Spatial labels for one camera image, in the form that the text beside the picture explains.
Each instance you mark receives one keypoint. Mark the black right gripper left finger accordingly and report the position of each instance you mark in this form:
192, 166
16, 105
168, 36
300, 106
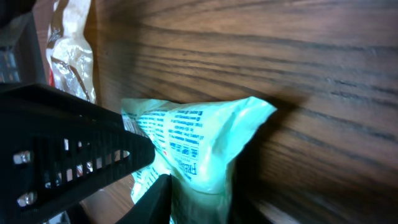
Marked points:
57, 149

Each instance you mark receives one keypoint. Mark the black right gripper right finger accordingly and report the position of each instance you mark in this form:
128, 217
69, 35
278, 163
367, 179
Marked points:
154, 207

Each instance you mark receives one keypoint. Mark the beige Pantree snack pouch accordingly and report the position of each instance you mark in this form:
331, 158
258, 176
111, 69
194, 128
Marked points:
68, 53

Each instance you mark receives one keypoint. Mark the grey plastic mesh basket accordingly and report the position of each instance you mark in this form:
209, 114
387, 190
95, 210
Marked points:
21, 60

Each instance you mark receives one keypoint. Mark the teal wet wipes pack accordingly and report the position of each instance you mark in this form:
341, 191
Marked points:
195, 143

